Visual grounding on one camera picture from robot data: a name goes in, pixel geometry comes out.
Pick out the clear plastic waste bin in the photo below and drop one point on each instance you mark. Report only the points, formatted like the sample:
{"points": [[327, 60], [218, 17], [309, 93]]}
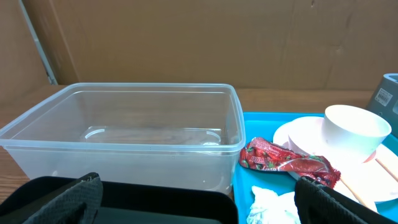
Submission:
{"points": [[183, 135]]}

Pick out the pink plate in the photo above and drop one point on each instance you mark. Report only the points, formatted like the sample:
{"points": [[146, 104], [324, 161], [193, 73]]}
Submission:
{"points": [[371, 177]]}

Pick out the white cup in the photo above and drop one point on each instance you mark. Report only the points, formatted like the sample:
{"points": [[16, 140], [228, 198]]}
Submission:
{"points": [[352, 134]]}

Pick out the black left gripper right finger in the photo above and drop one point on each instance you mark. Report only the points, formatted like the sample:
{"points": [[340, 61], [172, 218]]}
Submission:
{"points": [[319, 204]]}

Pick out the red snack wrapper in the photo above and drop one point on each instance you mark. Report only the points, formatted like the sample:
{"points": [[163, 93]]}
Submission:
{"points": [[260, 154]]}

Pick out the black plastic tray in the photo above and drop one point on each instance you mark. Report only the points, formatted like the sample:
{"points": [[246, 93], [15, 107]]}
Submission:
{"points": [[131, 203]]}

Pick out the pink shallow bowl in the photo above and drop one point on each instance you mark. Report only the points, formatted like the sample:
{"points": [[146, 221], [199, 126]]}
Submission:
{"points": [[314, 145]]}

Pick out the white tissue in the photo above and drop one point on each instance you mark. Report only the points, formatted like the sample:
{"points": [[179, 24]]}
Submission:
{"points": [[270, 208]]}

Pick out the grey dishwasher rack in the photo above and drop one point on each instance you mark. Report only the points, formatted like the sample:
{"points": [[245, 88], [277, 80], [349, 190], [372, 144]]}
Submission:
{"points": [[384, 100]]}

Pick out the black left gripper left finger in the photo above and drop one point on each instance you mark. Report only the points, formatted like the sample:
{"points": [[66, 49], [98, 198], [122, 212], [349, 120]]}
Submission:
{"points": [[77, 202]]}

